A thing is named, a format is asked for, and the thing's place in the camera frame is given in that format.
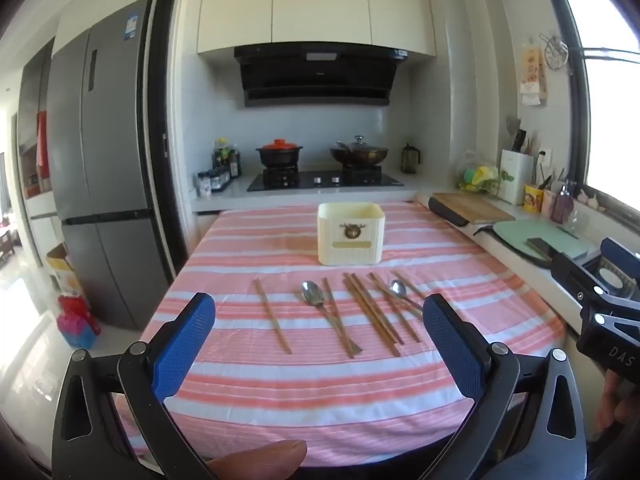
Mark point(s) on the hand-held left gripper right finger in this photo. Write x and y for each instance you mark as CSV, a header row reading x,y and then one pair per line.
x,y
450,340

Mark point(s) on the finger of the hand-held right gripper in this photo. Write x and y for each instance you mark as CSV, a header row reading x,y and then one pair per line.
x,y
570,272
620,252

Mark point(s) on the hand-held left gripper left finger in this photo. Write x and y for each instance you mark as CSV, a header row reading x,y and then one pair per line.
x,y
185,340

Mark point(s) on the small metal spoon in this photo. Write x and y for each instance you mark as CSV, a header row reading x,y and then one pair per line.
x,y
398,287

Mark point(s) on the large metal spoon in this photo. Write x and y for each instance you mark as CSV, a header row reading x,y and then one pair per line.
x,y
311,293

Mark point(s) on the cream ribbed utensil holder box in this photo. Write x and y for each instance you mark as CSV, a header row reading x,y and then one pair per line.
x,y
350,237

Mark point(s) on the person's right hand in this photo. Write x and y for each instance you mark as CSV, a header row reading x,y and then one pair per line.
x,y
617,400

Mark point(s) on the person's left hand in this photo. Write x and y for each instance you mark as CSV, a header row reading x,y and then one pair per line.
x,y
265,460

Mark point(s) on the dark smartphone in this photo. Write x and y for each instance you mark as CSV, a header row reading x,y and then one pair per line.
x,y
540,247

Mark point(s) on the garlic bulbs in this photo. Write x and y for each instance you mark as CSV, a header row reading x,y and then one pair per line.
x,y
591,200

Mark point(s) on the pink glitter bottle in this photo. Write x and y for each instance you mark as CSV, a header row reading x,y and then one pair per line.
x,y
563,207

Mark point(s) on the light green cutting board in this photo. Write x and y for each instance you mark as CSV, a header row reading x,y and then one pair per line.
x,y
510,240

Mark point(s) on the pink cup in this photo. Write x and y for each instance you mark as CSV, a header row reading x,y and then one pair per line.
x,y
549,204

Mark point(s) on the yellow printed cup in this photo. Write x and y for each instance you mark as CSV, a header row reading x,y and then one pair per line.
x,y
533,199

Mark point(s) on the white knife holder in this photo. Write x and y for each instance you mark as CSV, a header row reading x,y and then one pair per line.
x,y
517,180

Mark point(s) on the red toy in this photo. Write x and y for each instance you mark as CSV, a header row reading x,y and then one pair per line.
x,y
77,322

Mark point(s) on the wooden cutting board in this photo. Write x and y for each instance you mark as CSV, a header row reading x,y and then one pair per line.
x,y
475,207

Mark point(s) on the pink white striped tablecloth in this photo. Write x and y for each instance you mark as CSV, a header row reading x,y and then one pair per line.
x,y
350,400

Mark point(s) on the black oblong object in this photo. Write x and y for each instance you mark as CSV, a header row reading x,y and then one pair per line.
x,y
447,212

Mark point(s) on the plastic bag with yellow contents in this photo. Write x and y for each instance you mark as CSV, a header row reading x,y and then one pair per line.
x,y
477,175

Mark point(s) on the cardboard box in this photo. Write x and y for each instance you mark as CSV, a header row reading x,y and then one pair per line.
x,y
65,270

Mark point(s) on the window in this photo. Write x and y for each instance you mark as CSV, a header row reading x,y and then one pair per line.
x,y
610,110

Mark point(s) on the row of spice jars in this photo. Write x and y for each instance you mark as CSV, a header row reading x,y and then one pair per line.
x,y
212,182

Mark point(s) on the dark glass jar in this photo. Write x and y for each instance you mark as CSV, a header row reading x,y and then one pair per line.
x,y
410,160

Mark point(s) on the group of sauce bottles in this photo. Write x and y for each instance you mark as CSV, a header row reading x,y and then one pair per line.
x,y
227,160

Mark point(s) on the grey refrigerator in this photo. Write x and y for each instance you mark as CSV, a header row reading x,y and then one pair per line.
x,y
100,160

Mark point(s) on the black gas stove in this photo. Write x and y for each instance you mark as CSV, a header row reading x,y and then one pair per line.
x,y
320,181

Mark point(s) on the dark wok with glass lid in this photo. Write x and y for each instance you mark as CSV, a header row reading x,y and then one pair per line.
x,y
359,154

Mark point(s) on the black pot with orange lid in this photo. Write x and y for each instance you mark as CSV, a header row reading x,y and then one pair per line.
x,y
280,152

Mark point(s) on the red hanging cloth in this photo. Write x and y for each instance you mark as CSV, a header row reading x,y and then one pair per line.
x,y
42,145

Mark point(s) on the black range hood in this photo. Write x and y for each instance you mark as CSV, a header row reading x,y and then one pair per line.
x,y
315,75

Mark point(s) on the white upper cabinets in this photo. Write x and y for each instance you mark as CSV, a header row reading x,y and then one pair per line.
x,y
315,5

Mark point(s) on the white wall socket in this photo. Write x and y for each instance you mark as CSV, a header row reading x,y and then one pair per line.
x,y
546,156

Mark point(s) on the printed wall hanging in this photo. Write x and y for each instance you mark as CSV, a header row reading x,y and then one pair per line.
x,y
531,72

